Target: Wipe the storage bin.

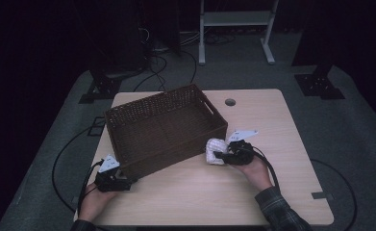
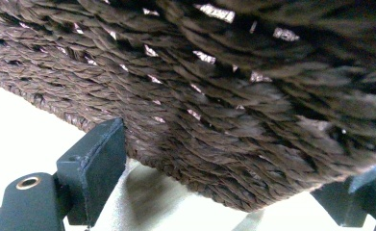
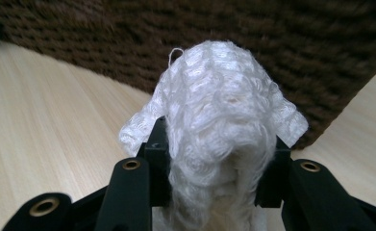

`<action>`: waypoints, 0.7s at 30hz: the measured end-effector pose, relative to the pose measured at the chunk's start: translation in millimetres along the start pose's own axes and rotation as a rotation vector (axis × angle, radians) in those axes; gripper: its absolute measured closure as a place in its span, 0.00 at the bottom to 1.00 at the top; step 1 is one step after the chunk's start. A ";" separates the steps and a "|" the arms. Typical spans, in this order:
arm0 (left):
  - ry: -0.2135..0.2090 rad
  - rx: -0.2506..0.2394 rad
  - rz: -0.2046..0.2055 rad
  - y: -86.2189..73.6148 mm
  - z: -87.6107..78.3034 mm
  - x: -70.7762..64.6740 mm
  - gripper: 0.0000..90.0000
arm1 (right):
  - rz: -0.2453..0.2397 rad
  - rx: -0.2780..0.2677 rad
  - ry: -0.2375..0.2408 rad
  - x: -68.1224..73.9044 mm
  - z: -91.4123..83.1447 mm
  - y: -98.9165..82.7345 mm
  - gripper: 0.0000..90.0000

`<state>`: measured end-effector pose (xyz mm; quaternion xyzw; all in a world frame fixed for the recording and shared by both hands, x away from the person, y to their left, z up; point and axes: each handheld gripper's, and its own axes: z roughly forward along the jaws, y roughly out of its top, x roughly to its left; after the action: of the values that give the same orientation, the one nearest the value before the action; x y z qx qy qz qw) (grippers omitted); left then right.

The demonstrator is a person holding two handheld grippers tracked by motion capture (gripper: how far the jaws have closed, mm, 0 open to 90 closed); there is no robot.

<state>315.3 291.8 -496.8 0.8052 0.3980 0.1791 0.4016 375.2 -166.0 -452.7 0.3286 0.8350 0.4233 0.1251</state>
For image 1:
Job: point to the black stand base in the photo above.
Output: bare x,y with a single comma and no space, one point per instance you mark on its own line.
104,88
318,86

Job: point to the gray round table grommet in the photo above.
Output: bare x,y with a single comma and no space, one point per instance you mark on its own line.
230,102

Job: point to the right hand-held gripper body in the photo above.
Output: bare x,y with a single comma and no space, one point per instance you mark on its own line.
241,154

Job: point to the person's right hand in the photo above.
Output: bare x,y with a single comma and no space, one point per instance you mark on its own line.
257,174

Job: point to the brown woven basket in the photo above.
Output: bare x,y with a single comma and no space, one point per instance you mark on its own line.
163,131

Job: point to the white metal stand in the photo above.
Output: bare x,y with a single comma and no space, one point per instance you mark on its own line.
235,18

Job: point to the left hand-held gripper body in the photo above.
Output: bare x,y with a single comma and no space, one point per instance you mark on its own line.
112,183

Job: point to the white knitted cloth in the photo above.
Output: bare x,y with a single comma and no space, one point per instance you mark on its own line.
215,146

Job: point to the person's left hand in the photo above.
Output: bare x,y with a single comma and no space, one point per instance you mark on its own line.
92,202

